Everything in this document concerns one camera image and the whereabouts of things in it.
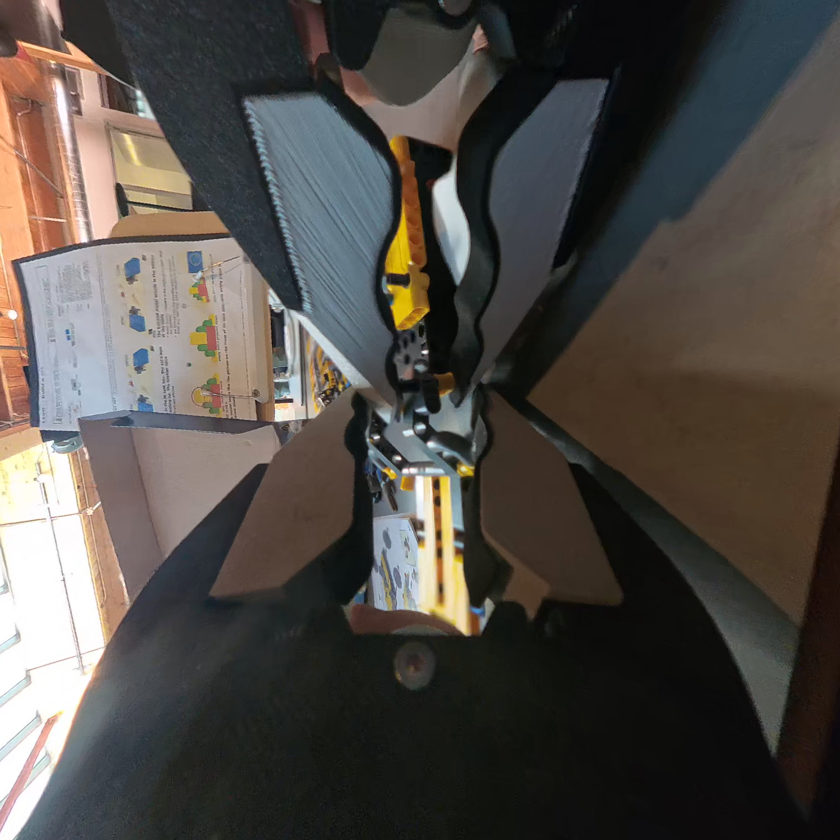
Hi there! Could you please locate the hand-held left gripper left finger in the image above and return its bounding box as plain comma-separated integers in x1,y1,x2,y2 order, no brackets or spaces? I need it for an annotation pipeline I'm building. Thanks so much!
210,387,376,606

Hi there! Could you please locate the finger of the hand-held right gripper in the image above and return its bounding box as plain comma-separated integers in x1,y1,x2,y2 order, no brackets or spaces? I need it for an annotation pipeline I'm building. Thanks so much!
241,91,404,409
449,77,611,404

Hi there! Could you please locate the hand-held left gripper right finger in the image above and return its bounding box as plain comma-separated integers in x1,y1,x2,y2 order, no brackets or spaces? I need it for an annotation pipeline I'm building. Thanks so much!
459,384,624,608

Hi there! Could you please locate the instruction booklet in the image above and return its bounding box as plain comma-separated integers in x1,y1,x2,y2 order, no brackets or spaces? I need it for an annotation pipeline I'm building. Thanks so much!
369,517,422,609

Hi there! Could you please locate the yellow and grey brick module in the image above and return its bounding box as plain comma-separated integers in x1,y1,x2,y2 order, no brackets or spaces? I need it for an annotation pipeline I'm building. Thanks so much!
363,387,491,632

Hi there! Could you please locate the person's right hand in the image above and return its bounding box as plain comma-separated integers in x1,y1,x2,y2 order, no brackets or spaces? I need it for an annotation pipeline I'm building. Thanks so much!
290,0,330,64

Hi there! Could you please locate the blue cardboard box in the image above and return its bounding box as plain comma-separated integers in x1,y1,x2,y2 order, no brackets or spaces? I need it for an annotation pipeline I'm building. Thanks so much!
77,412,284,602

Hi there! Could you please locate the printed sheet with block pictures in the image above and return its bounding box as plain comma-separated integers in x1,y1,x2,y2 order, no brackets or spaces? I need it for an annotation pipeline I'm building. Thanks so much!
12,235,261,432

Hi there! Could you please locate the large window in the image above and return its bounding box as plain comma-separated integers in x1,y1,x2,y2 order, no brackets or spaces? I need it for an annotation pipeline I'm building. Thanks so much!
0,446,127,834

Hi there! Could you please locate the silver duct pipe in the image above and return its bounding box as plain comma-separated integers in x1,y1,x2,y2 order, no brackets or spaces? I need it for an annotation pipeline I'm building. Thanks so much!
48,64,94,245

